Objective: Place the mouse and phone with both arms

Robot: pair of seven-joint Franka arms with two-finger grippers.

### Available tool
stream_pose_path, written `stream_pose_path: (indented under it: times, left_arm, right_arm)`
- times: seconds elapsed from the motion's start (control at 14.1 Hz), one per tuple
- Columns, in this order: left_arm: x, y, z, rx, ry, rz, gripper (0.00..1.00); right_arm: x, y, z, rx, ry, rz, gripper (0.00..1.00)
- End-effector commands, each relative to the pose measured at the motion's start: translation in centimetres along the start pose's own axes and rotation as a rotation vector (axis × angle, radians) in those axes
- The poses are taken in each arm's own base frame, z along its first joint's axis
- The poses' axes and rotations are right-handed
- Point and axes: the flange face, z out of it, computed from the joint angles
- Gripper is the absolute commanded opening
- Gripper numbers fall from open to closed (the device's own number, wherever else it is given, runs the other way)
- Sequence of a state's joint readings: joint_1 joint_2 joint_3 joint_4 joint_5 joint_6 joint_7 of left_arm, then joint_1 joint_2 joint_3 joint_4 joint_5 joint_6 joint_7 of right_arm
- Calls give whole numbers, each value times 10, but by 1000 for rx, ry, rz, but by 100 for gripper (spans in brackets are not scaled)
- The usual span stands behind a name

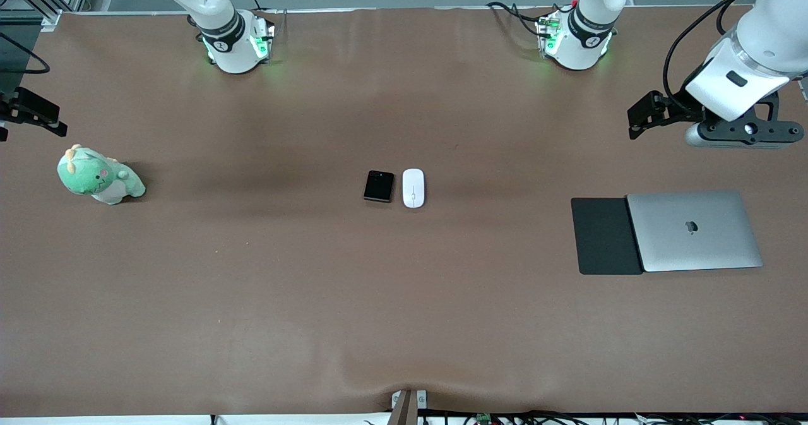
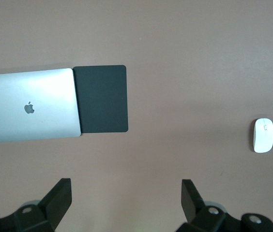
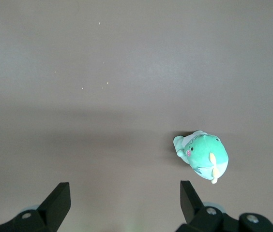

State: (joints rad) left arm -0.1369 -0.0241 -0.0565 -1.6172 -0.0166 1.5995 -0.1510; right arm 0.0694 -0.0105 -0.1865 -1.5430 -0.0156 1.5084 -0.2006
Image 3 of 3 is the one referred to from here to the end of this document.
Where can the brown table cover mat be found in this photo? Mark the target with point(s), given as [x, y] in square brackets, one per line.
[126, 60]

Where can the green dinosaur plush toy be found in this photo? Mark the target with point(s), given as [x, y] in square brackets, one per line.
[204, 154]

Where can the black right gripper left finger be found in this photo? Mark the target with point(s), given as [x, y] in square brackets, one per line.
[54, 205]

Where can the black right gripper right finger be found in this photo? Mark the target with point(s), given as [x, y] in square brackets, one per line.
[192, 207]

